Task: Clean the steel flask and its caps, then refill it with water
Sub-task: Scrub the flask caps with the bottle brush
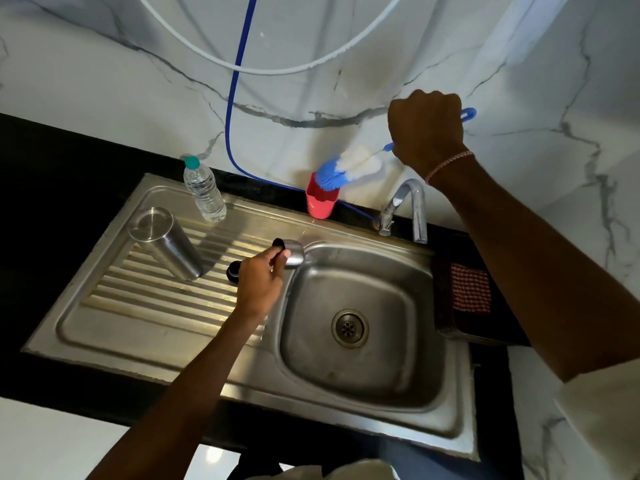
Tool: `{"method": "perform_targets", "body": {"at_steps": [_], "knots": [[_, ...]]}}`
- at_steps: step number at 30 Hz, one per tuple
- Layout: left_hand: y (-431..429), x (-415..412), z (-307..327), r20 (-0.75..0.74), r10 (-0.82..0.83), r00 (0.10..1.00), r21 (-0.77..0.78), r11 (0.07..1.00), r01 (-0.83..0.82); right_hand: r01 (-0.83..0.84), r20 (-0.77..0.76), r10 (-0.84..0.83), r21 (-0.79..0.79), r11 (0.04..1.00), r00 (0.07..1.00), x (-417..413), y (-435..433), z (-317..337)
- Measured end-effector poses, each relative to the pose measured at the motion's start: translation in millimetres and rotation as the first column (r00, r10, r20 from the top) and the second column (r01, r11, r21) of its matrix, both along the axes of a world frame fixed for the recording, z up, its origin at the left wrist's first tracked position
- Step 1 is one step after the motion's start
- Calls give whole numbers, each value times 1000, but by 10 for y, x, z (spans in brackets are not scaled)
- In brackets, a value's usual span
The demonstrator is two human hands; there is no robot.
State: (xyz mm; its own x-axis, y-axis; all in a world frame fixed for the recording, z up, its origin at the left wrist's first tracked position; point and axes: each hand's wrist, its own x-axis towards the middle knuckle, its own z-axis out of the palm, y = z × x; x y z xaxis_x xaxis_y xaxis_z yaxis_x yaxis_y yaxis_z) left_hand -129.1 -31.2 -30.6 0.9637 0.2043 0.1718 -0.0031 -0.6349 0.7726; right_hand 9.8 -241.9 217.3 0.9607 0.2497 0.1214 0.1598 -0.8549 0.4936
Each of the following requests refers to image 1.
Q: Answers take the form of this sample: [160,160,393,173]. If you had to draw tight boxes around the person's right hand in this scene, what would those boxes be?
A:
[387,89,473,183]

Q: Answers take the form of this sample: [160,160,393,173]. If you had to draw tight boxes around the clear plastic water bottle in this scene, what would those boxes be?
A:
[181,155,228,223]

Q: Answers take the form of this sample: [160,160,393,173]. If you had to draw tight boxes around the steel flask cup lid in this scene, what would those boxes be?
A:
[271,238,307,269]

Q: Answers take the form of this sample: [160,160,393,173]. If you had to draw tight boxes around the white hose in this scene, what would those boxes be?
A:
[135,0,405,76]

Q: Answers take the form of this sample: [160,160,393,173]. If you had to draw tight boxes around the steel flask bottle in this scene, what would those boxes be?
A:
[127,206,205,283]

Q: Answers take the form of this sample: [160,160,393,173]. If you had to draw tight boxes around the red plastic brush holder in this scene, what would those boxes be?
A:
[305,172,341,221]

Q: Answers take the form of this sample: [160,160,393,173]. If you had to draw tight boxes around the blue hose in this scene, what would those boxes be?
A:
[224,0,381,223]

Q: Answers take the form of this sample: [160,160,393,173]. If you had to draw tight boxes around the dark woven tray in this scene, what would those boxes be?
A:
[432,244,531,348]

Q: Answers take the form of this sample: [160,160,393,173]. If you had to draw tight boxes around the red white thread bracelet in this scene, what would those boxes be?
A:
[423,150,475,185]

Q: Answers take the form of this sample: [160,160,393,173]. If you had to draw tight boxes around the person's right forearm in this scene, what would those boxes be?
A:
[427,154,640,383]

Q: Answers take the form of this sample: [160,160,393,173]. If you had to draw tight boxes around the dark trousers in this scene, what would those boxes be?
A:
[227,452,286,480]

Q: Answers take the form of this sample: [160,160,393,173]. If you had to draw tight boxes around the person's left forearm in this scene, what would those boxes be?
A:
[85,307,266,480]

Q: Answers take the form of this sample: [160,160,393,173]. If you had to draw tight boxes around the person's left hand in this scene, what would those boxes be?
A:
[233,245,293,325]

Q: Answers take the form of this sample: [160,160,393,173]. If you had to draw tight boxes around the blue white bottle brush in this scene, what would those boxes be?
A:
[314,107,477,192]

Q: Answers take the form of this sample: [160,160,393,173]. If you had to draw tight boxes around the red checkered cloth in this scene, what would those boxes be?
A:
[449,263,493,315]

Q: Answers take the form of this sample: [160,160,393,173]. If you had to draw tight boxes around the chrome sink faucet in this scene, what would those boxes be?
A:
[377,178,429,245]

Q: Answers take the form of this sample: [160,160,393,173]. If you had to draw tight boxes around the metal sink drain strainer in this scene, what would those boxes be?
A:
[331,308,371,350]

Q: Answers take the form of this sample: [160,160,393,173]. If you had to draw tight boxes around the stainless steel sink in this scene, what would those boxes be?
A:
[21,173,481,461]

